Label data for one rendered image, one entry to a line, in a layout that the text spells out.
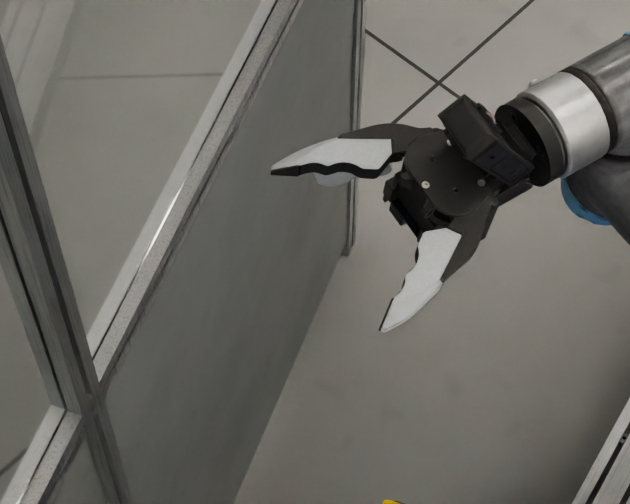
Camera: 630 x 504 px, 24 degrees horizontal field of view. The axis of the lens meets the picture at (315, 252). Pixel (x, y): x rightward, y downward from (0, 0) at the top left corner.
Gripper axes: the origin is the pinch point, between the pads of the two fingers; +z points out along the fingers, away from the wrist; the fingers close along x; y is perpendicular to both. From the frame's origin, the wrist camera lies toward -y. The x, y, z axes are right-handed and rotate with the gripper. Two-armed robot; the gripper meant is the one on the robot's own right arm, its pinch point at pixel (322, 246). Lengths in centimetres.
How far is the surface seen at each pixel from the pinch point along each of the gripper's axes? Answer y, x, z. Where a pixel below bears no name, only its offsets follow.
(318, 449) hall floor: 150, 20, -26
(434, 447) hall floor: 148, 9, -43
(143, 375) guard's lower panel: 64, 19, 6
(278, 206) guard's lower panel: 90, 40, -27
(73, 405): 46, 14, 17
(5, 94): -1.7, 21.8, 14.0
